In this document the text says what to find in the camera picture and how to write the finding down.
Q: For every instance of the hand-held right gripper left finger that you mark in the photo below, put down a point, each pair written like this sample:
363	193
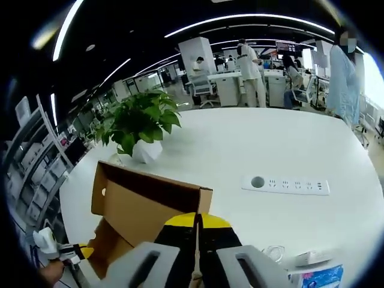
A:
171	249

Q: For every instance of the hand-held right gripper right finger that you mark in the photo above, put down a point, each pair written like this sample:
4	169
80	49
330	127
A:
222	249

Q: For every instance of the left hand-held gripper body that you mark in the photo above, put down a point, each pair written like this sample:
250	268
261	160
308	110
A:
45	243

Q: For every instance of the brown cardboard shoe box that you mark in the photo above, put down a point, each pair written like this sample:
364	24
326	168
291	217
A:
135	207

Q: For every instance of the blue tissue pack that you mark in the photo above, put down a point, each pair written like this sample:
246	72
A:
318	277

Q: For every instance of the person's left hand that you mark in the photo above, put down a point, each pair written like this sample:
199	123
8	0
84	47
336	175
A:
51	273

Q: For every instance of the grey storage shelving rack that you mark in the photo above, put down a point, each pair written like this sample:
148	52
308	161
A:
33	168

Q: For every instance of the white table power strip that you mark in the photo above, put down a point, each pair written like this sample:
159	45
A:
285	185

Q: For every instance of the black computer monitor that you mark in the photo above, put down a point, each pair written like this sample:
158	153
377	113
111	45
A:
75	151

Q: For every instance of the green potted plant white pot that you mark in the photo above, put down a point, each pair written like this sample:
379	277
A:
138	120

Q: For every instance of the rows of white office desks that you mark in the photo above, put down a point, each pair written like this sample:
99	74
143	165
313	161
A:
228	87

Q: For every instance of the curved ceiling light strip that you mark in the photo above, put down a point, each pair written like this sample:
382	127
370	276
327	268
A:
249	15
64	27

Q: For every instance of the wall display screen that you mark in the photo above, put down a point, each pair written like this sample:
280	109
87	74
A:
287	47

